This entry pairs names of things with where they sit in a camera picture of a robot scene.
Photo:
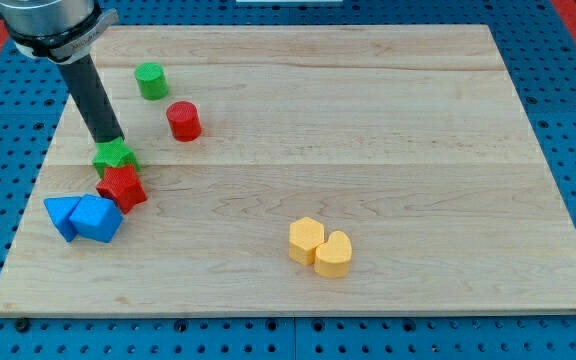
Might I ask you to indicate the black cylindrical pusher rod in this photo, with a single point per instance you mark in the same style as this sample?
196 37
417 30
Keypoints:
88 93

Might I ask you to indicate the blue cube block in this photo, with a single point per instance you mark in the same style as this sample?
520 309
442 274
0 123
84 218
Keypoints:
96 218

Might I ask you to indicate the yellow hexagon block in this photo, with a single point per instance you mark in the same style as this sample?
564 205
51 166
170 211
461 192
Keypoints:
305 235

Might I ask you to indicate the green cylinder block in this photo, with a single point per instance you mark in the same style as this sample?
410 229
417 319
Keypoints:
151 81

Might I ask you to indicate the green star block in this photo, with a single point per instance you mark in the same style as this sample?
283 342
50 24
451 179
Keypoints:
115 154

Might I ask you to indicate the wooden board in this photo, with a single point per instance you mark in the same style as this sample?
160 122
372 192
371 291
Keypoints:
410 139

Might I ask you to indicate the yellow heart block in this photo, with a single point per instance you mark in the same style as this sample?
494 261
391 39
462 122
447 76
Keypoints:
333 258

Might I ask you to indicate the blue triangle block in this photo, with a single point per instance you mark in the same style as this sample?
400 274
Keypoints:
59 210

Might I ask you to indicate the red cylinder block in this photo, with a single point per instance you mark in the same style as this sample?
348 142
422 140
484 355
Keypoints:
184 122

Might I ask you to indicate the red star block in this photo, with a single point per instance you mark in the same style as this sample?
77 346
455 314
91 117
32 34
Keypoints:
123 186

